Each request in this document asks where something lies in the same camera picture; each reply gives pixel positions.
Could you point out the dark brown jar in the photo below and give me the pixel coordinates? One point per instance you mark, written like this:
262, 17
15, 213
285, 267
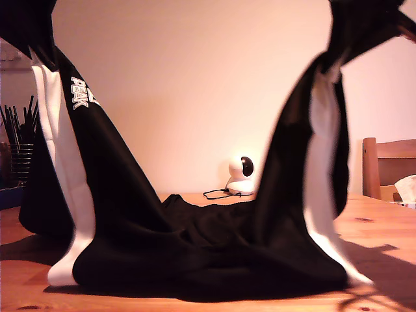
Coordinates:
5, 165

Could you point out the white dome security camera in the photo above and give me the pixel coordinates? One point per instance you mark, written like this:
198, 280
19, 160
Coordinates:
239, 184

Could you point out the black chopstick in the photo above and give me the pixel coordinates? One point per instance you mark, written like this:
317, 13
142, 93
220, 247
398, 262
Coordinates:
30, 106
16, 117
6, 124

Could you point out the dark blue box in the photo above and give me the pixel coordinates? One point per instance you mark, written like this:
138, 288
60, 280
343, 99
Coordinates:
9, 198

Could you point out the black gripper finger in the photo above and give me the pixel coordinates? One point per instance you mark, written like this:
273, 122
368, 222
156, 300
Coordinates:
44, 22
344, 22
377, 16
19, 22

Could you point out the white tissue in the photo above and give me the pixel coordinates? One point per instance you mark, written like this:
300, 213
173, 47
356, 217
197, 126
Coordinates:
406, 188

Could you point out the wooden chair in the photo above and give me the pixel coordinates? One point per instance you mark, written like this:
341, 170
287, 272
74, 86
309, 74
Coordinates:
372, 169

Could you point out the black shorts with white stripes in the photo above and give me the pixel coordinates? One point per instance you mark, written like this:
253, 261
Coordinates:
195, 247

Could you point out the patterned tissue box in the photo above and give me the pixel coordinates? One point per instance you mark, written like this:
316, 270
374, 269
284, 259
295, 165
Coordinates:
405, 205

